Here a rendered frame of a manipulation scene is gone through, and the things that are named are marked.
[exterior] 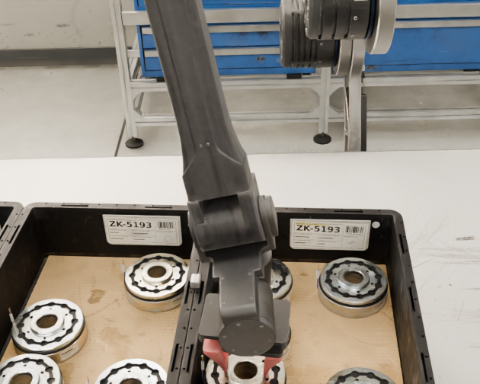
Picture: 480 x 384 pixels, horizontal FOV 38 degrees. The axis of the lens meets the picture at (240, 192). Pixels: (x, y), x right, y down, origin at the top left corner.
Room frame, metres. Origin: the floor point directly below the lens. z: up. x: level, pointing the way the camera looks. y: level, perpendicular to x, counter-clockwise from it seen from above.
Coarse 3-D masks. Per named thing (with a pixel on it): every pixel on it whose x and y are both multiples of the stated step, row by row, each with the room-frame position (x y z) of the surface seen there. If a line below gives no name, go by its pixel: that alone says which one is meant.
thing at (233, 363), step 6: (234, 360) 0.60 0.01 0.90; (240, 360) 0.60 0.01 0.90; (246, 360) 0.60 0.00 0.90; (252, 360) 0.59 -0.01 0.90; (258, 360) 0.59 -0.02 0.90; (228, 366) 0.59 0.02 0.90; (234, 366) 0.59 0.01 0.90; (258, 366) 0.59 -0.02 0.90; (228, 372) 0.58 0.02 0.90; (258, 372) 0.58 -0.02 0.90; (228, 378) 0.57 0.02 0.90; (234, 378) 0.57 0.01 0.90; (252, 378) 0.57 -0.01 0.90; (258, 378) 0.57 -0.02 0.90
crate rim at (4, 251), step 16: (32, 208) 0.90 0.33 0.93; (48, 208) 0.90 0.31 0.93; (64, 208) 0.90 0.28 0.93; (80, 208) 0.89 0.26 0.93; (96, 208) 0.89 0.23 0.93; (112, 208) 0.89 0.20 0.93; (128, 208) 0.89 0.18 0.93; (144, 208) 0.89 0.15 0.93; (160, 208) 0.89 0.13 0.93; (176, 208) 0.88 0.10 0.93; (16, 224) 0.86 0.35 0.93; (16, 240) 0.82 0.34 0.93; (0, 256) 0.78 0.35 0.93; (192, 256) 0.77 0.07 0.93; (0, 272) 0.75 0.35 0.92; (192, 272) 0.73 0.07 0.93; (192, 288) 0.70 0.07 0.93; (192, 304) 0.67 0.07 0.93; (176, 336) 0.61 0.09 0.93; (176, 352) 0.60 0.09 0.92; (176, 368) 0.56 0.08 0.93
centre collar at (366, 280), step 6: (342, 270) 0.79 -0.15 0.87; (348, 270) 0.80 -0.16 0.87; (354, 270) 0.80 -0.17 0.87; (360, 270) 0.79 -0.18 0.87; (342, 276) 0.78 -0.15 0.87; (366, 276) 0.78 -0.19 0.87; (342, 282) 0.77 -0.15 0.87; (348, 282) 0.77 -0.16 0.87; (360, 282) 0.77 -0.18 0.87; (366, 282) 0.77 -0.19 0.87; (348, 288) 0.76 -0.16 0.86; (354, 288) 0.76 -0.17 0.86; (360, 288) 0.76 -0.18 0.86
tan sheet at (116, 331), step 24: (48, 264) 0.88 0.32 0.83; (72, 264) 0.87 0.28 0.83; (96, 264) 0.87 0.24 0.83; (120, 264) 0.87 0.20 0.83; (48, 288) 0.82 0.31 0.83; (72, 288) 0.82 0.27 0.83; (96, 288) 0.81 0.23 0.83; (120, 288) 0.81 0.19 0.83; (96, 312) 0.76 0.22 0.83; (120, 312) 0.76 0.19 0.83; (144, 312) 0.76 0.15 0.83; (168, 312) 0.75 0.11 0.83; (96, 336) 0.71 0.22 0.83; (120, 336) 0.71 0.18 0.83; (144, 336) 0.71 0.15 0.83; (168, 336) 0.71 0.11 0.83; (72, 360) 0.67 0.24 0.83; (96, 360) 0.67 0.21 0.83; (120, 360) 0.66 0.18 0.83; (168, 360) 0.66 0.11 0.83
